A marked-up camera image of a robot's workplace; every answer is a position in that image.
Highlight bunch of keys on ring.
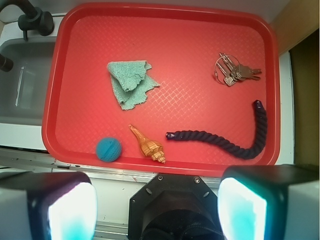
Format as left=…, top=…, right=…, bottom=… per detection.
left=213, top=52, right=262, bottom=87

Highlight green knitted cloth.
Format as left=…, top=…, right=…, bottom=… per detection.
left=107, top=60, right=160, bottom=111

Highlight dark purple rope piece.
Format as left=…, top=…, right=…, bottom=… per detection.
left=165, top=99, right=269, bottom=160

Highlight orange spiral seashell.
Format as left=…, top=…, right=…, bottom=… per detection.
left=128, top=124, right=166, bottom=164

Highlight grey sink basin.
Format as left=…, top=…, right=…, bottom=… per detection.
left=0, top=37, right=56, bottom=126

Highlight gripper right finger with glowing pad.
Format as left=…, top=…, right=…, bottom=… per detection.
left=217, top=164, right=320, bottom=240

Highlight blue ball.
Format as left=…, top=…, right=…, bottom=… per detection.
left=95, top=137, right=122, bottom=163

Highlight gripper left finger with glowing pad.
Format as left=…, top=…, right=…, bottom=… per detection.
left=0, top=171, right=98, bottom=240

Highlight red plastic tray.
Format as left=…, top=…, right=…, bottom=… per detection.
left=42, top=3, right=280, bottom=177

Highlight black faucet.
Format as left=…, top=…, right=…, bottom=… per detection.
left=0, top=0, right=55, bottom=73

